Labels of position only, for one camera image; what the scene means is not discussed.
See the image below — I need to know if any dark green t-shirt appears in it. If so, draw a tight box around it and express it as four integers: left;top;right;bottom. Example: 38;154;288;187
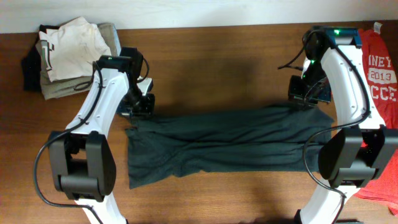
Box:
126;104;333;189

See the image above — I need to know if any red printed t-shirt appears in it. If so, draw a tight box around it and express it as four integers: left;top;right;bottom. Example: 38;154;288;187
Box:
355;22;397;217

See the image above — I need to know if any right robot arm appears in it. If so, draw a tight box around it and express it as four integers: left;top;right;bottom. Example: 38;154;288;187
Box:
288;26;397;224

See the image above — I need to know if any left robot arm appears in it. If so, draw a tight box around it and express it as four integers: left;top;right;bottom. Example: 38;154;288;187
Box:
47;47;155;223

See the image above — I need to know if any light blue folded garment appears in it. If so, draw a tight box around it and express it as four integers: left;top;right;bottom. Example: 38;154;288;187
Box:
112;25;121;56

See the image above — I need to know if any white folded shirt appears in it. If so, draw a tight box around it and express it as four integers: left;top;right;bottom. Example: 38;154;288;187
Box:
39;17;111;82

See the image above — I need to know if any olive folded garment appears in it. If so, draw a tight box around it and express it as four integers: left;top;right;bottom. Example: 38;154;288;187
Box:
35;23;114;100

